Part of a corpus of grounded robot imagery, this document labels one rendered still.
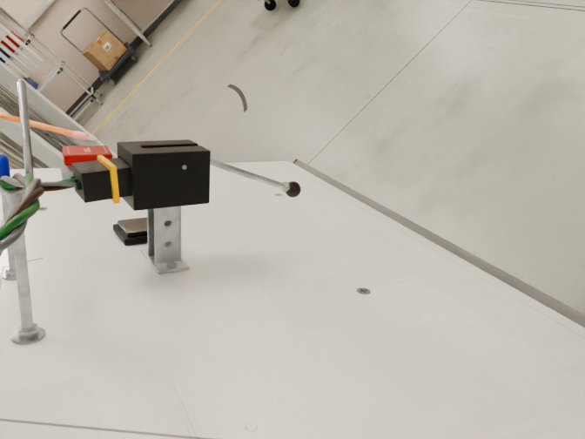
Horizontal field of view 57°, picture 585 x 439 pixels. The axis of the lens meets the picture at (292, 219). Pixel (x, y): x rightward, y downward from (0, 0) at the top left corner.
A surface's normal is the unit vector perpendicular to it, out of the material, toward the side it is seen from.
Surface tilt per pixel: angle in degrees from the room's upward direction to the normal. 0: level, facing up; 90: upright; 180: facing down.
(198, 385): 48
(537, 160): 0
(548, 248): 0
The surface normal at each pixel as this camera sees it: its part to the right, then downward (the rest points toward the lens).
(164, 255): 0.52, 0.31
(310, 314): 0.07, -0.94
